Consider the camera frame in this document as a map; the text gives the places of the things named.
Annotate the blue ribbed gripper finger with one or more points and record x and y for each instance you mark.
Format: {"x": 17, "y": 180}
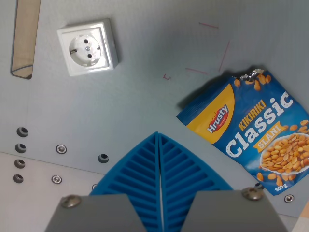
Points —
{"x": 183, "y": 174}
{"x": 135, "y": 174}

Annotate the white wall power socket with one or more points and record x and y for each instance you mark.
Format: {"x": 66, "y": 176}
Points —
{"x": 87, "y": 48}

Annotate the wooden strip with blue edge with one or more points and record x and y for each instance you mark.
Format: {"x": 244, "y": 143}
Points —
{"x": 24, "y": 36}

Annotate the blue Classic peanut bag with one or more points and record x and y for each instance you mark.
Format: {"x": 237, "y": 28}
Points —
{"x": 253, "y": 135}

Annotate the silver flat-head screw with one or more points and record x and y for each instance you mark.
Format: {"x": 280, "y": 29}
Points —
{"x": 56, "y": 179}
{"x": 289, "y": 198}
{"x": 61, "y": 149}
{"x": 94, "y": 186}

